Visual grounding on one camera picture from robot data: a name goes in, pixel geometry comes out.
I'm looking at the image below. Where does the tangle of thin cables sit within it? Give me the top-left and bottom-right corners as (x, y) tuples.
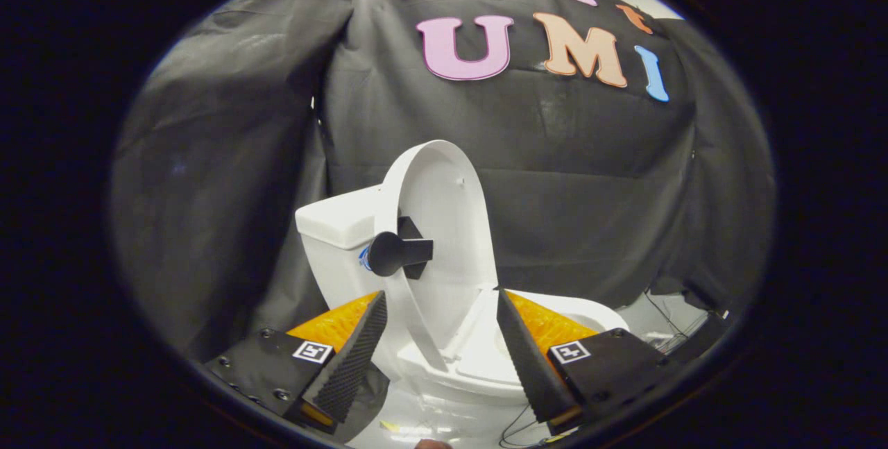
(498, 291), (708, 448)

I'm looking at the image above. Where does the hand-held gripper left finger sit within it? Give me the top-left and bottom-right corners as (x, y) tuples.
(203, 289), (388, 434)

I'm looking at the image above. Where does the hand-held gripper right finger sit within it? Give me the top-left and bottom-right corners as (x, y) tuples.
(496, 288), (672, 436)

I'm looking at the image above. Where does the white ceramic toilet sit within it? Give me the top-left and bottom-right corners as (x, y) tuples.
(295, 185), (631, 408)

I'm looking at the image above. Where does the black lid handle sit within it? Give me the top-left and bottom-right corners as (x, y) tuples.
(367, 217), (434, 280)

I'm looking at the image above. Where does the white toilet lid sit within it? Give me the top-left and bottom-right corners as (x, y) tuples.
(373, 140), (500, 373)

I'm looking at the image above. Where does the black backdrop cloth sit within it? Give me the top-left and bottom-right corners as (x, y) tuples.
(111, 0), (776, 366)

